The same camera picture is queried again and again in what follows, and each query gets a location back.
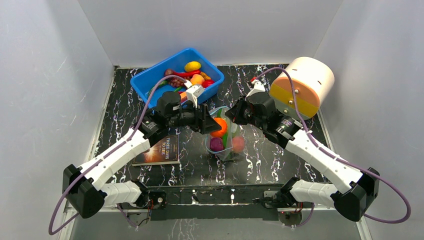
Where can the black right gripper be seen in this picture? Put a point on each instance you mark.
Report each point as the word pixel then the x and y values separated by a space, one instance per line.
pixel 241 110

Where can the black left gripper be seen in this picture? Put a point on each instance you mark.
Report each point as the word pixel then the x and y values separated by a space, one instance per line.
pixel 203 121

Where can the purple toy eggplant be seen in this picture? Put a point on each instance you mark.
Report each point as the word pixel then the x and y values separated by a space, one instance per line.
pixel 216 144

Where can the clear zip top bag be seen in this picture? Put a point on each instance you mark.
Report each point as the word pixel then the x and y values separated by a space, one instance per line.
pixel 229 130

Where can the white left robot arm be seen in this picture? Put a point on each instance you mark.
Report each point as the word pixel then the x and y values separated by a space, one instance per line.
pixel 86 187

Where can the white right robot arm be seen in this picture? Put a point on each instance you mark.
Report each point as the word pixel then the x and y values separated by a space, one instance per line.
pixel 350 191

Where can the red toy tomato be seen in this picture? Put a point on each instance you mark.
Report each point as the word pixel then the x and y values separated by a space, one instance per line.
pixel 207 83

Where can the orange toy peach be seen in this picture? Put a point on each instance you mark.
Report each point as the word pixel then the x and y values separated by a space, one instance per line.
pixel 197 79

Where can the three days to see book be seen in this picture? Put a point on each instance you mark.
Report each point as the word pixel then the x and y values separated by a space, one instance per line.
pixel 164 152

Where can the purple toy grape bunch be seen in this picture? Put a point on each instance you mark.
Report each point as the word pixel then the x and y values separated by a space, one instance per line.
pixel 176 82

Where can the yellow toy lemon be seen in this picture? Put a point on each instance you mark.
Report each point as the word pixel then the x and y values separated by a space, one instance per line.
pixel 192 66

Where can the cream cylinder with coloured face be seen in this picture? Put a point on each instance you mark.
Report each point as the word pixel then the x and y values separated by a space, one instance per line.
pixel 312 81

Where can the red toy chili pepper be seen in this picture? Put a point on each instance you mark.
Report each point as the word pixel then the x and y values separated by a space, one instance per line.
pixel 182 74

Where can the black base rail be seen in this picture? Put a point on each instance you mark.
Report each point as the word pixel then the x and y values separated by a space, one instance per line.
pixel 221 202

